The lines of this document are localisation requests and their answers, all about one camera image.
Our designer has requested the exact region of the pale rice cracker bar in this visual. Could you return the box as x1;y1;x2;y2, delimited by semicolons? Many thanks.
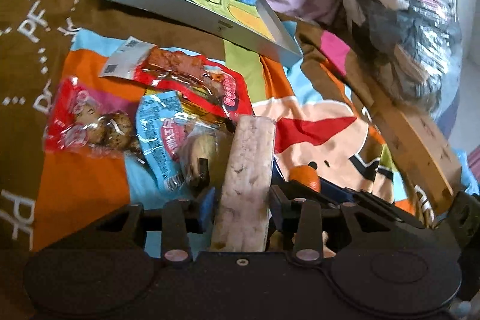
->
210;115;276;253

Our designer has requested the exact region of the small orange round snack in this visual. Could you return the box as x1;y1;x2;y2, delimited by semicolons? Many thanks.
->
289;165;320;193

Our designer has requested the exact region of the blue pastry snack packet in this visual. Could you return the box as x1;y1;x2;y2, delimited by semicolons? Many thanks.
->
135;91;232;196

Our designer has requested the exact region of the colourful cartoon blanket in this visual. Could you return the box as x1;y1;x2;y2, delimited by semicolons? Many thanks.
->
31;19;480;259

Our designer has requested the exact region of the red cookie snack packet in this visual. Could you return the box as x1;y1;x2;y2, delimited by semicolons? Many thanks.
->
43;76;145;163

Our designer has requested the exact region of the red dried meat snack packet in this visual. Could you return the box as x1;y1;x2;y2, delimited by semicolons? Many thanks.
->
100;37;252;120

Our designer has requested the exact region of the plastic bag of clothes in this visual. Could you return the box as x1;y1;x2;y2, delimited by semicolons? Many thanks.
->
343;0;462;119

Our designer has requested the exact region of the brown PF patterned duvet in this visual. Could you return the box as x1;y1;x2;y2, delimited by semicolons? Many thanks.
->
1;0;224;319

